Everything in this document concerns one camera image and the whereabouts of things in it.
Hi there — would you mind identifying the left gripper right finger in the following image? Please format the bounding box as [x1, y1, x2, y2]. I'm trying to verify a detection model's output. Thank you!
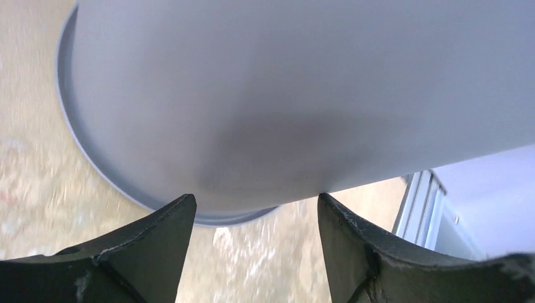
[317, 193, 534, 302]

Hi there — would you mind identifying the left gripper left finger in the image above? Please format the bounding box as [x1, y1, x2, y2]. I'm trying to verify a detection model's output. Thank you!
[1, 194, 197, 302]

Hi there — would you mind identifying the grey plastic bin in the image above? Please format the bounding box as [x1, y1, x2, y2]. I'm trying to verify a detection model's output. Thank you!
[56, 1, 534, 225]

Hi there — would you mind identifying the aluminium mounting rail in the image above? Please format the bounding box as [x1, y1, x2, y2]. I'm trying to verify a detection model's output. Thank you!
[392, 169, 486, 262]

